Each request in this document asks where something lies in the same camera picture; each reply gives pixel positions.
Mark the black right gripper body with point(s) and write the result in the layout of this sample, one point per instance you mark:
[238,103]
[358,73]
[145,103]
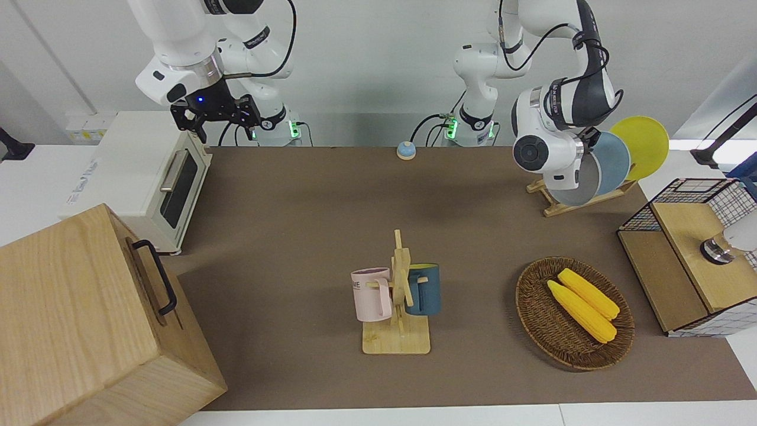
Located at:
[210,97]

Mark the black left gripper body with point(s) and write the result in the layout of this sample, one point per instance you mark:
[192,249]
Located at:
[589,141]

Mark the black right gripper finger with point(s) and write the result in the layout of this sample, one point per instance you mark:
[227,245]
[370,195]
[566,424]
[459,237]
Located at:
[188,123]
[251,112]

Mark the gray plate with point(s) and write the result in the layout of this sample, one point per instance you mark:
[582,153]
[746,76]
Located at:
[576,186]

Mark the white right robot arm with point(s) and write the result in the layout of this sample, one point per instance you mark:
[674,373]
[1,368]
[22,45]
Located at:
[177,41]

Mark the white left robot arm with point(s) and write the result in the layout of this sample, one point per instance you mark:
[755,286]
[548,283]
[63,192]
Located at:
[550,154]

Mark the light blue plate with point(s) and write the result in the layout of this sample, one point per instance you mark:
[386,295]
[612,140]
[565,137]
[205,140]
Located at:
[615,163]

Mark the yellow plate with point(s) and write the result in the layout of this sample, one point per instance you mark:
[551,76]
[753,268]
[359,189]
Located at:
[647,142]

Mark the wooden plate rack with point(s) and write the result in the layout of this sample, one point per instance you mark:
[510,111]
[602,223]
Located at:
[553,207]

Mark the white toaster oven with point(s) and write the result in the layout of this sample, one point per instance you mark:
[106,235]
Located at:
[130,171]

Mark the brown table mat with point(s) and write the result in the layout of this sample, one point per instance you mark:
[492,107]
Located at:
[295,213]

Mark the yellow corn cob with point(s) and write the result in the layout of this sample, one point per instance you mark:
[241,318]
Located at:
[582,312]
[591,294]

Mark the blue bell with wooden base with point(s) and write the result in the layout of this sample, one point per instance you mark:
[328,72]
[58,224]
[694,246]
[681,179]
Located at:
[406,151]

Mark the brown wicker basket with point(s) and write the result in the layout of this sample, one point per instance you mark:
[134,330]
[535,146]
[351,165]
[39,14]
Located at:
[544,319]

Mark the pink mug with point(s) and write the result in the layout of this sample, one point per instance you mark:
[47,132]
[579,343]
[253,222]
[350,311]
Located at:
[369,296]

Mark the dark teal mug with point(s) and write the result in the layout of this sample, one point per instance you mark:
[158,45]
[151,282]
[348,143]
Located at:
[427,293]

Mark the wooden mug tree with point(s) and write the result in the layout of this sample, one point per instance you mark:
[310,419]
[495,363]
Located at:
[396,340]

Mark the white wall socket strip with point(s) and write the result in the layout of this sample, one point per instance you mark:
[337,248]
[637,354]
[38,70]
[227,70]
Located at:
[89,131]

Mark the black camera stand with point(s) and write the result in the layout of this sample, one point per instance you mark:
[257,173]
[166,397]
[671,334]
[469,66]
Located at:
[718,145]
[13,147]

